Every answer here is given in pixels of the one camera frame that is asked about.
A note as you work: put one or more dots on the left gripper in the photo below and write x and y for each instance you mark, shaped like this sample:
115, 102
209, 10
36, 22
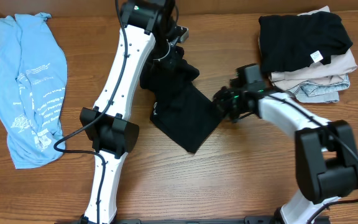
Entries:
169, 58

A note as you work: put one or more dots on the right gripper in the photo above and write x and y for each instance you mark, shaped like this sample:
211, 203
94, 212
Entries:
220, 106

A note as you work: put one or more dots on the black t-shirt with logo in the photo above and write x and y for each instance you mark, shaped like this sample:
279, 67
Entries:
180, 110

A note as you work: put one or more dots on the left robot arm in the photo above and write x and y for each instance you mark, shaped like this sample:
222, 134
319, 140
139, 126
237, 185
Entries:
148, 33

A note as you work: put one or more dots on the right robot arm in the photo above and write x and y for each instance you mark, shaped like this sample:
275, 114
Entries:
326, 155

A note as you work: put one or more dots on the folded black garment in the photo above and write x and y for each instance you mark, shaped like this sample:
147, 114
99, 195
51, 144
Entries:
289, 43

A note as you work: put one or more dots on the folded light denim garment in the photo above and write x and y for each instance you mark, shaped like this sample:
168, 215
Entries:
318, 90

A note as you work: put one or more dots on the folded beige garment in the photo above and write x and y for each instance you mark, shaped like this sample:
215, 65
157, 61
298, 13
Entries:
340, 64

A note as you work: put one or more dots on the light blue printed t-shirt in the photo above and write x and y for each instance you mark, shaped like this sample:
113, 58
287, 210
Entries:
33, 79

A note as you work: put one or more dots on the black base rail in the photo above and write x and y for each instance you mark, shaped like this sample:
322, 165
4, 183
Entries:
194, 221

